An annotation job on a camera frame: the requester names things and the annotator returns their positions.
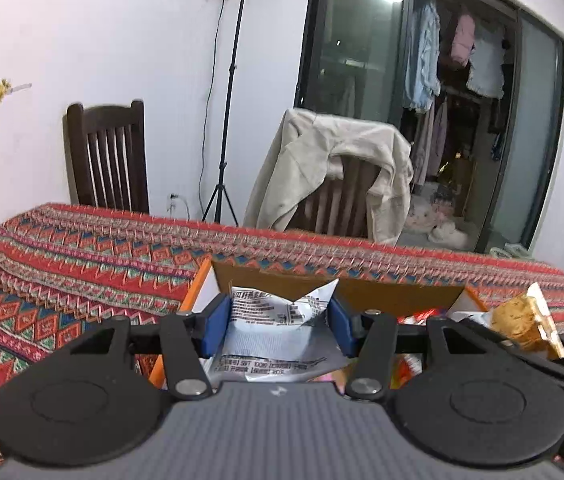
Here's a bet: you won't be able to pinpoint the red and silver snack packet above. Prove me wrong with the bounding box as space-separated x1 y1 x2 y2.
401 309 444 327

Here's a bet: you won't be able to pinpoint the studio light on stand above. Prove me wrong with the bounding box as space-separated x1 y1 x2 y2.
201 0 264 226

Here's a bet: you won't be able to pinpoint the dark wooden chair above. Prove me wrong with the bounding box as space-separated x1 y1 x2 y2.
64 101 150 213
292 155 383 237

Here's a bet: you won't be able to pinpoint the orange-rimmed cardboard box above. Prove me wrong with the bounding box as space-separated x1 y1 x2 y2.
149 255 489 392

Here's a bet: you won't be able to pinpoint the mauve hanging clothes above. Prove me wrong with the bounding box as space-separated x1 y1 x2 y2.
412 100 449 187

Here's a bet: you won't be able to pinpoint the light blue hanging shirt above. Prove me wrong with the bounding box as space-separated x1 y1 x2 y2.
404 2 443 111

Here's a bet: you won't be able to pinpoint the white cloth heap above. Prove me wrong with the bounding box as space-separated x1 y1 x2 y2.
412 210 469 250

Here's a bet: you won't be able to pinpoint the beige jacket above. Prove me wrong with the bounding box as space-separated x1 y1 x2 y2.
244 108 414 247

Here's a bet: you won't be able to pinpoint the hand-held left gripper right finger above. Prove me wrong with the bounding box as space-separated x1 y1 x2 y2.
327 296 500 402

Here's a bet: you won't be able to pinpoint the white silver snack packet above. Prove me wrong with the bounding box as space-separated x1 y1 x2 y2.
211 279 359 386

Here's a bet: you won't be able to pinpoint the white hanging garment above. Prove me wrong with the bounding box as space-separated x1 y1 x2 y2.
467 35 506 99

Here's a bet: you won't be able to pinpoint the pink hanging garment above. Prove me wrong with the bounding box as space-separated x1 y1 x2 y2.
451 14 477 66

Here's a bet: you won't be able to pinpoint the pink snack packet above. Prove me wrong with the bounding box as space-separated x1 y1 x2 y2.
311 370 349 392

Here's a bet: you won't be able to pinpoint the red patterned tablecloth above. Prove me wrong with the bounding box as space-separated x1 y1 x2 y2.
0 202 564 467

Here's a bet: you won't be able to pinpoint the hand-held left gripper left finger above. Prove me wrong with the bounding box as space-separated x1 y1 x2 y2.
62 294 231 402

